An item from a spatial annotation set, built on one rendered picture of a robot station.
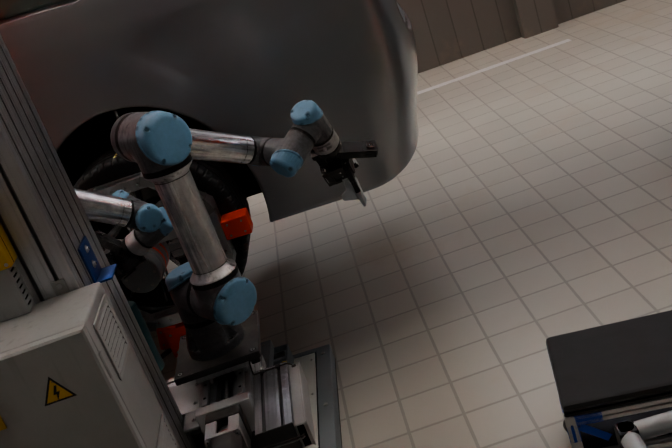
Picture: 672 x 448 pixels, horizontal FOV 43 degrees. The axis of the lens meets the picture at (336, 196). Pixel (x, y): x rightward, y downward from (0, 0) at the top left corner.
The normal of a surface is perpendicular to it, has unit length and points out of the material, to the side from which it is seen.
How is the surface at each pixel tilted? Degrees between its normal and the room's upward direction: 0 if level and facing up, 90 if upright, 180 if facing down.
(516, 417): 0
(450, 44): 90
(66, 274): 90
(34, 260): 90
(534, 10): 90
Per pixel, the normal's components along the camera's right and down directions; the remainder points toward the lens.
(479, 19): 0.11, 0.33
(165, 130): 0.61, -0.06
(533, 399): -0.31, -0.88
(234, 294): 0.69, 0.18
